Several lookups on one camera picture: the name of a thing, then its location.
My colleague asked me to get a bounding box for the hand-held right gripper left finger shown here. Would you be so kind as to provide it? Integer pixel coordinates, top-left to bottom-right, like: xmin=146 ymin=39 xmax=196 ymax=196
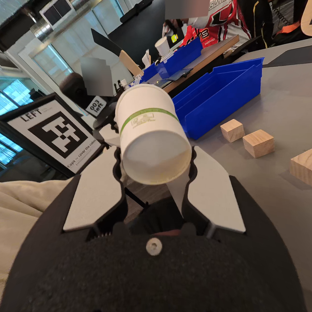
xmin=63 ymin=147 xmax=128 ymax=236

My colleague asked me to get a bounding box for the black bag with orange strap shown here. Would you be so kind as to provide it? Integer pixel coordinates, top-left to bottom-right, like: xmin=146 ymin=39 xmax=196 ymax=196
xmin=271 ymin=0 xmax=304 ymax=45

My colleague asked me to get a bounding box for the dark blue pouch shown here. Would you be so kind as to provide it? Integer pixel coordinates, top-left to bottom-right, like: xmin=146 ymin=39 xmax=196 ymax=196
xmin=168 ymin=68 xmax=194 ymax=82

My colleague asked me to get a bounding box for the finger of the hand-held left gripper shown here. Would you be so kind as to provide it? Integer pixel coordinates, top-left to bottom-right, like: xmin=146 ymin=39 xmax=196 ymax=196
xmin=166 ymin=171 xmax=193 ymax=219
xmin=99 ymin=123 xmax=121 ymax=148

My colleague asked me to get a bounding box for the silver ventilation duct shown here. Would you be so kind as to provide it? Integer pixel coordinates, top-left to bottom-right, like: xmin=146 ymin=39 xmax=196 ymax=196
xmin=30 ymin=21 xmax=58 ymax=44

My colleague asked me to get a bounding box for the wooden cube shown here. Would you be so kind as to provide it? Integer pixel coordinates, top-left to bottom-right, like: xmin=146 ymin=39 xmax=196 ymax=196
xmin=220 ymin=119 xmax=245 ymax=143
xmin=242 ymin=129 xmax=274 ymax=159
xmin=290 ymin=149 xmax=312 ymax=187

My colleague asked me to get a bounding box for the white ceiling panel fixture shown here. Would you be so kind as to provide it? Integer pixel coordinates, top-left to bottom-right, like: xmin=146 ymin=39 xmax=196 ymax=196
xmin=39 ymin=0 xmax=76 ymax=31

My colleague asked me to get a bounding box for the black slanted panel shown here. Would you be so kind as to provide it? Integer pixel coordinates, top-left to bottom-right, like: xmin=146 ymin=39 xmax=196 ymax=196
xmin=91 ymin=28 xmax=122 ymax=58

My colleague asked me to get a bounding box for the dark rounded chair back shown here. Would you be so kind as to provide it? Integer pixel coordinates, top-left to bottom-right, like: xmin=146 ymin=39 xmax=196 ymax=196
xmin=59 ymin=73 xmax=88 ymax=104

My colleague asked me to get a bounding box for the white paper cup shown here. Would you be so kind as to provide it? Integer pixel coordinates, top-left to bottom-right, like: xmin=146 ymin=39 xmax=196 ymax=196
xmin=115 ymin=84 xmax=192 ymax=185
xmin=155 ymin=38 xmax=171 ymax=56

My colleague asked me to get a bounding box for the wood-edged grey table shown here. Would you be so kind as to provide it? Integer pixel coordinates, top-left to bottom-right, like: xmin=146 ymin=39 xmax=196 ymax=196
xmin=160 ymin=34 xmax=240 ymax=94

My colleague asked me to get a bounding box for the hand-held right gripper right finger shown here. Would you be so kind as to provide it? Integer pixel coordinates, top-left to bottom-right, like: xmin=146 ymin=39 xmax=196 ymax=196
xmin=182 ymin=145 xmax=246 ymax=238

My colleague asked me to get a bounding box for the light wooden stand board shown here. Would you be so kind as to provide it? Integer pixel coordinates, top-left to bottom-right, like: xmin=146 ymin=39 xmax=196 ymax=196
xmin=300 ymin=0 xmax=312 ymax=37
xmin=119 ymin=49 xmax=144 ymax=76

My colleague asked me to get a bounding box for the blue plastic bin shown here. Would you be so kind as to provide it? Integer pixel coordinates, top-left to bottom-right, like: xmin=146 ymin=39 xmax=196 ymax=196
xmin=172 ymin=57 xmax=265 ymax=140
xmin=139 ymin=62 xmax=161 ymax=83
xmin=156 ymin=38 xmax=203 ymax=75

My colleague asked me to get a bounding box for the white paper sheet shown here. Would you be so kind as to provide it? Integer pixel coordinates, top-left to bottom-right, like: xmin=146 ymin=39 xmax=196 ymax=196
xmin=142 ymin=49 xmax=152 ymax=69

